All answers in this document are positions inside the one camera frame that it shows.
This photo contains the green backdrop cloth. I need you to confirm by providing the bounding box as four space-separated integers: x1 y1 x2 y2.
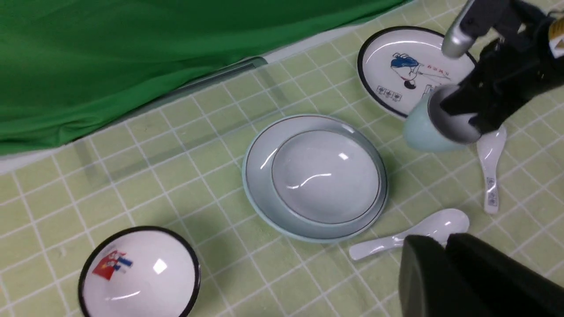
0 0 404 155

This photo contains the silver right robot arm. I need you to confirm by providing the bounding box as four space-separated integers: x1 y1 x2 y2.
430 0 563 317

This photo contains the white bowl with flag picture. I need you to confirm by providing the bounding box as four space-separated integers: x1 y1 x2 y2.
77 225 202 317

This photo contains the white plate with black rim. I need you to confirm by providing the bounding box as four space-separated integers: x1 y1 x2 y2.
356 26 477 121

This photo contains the white spoon with label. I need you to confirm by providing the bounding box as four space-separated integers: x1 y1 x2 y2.
476 125 507 214

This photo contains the green checkered tablecloth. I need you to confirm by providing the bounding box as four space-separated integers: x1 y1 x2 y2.
0 0 564 317

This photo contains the light blue cup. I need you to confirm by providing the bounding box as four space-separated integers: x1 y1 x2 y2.
402 92 466 153

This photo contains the plain white spoon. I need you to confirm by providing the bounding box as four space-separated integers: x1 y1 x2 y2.
349 208 470 261

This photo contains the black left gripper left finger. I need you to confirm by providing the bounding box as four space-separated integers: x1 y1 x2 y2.
399 235 494 317

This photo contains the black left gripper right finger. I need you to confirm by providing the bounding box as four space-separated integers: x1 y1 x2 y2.
445 233 564 317

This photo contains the light blue plate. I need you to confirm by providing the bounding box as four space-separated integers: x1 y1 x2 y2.
242 114 390 243

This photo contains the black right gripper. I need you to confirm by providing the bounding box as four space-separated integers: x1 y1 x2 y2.
428 0 563 143

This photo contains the light blue bowl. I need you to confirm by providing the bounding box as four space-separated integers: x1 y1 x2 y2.
271 130 383 227

